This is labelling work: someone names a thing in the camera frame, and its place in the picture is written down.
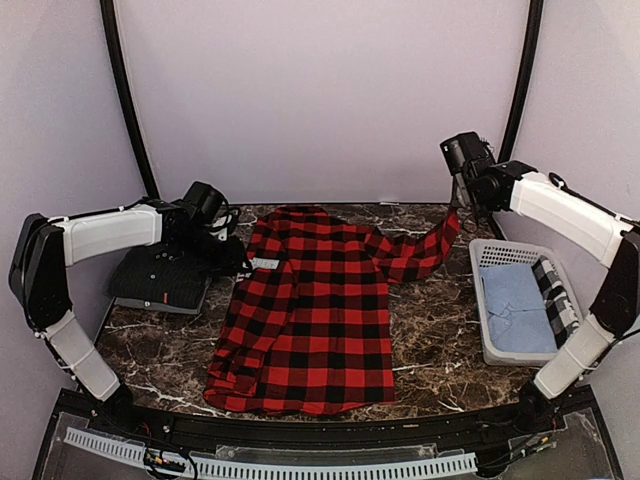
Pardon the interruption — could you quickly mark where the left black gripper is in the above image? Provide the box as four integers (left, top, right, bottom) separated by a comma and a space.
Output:
173, 225, 252, 276

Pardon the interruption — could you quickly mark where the red black plaid shirt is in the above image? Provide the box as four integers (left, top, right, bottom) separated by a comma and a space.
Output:
203, 206, 460, 417

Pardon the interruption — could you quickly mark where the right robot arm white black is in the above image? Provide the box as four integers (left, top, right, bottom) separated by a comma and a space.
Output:
440, 132, 639, 434

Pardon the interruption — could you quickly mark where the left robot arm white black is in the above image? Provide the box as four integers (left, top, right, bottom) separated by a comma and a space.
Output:
8, 182, 252, 436

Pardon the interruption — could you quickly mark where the white plastic laundry basket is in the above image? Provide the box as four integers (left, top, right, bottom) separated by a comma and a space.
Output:
469, 239, 582, 366

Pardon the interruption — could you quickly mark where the folded black pinstripe shirt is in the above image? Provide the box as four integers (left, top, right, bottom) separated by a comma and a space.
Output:
108, 244, 220, 297

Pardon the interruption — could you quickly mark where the folded grey shirt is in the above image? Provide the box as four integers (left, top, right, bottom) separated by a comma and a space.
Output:
112, 279, 210, 315

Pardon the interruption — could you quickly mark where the light blue folded shirt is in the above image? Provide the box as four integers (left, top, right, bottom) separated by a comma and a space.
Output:
480, 263, 557, 354

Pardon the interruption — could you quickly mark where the black white checked shirt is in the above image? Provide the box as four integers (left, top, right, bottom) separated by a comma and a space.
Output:
532, 255, 581, 348

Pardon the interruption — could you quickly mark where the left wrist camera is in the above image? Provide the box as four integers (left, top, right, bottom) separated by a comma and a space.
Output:
208, 207, 241, 242

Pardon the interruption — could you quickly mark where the black curved front rail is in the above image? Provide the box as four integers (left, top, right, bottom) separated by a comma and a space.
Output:
77, 401, 535, 451

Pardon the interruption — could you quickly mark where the right black frame post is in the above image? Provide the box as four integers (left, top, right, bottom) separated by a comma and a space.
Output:
498, 0, 544, 163

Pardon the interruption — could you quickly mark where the black frame post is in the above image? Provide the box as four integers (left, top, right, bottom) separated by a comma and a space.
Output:
498, 0, 544, 163
99, 0, 160, 198

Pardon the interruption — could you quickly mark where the white slotted cable duct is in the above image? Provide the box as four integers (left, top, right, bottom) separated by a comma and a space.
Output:
64, 427, 478, 479

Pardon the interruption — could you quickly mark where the left black frame post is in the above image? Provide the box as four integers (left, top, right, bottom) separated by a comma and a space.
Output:
99, 0, 160, 198

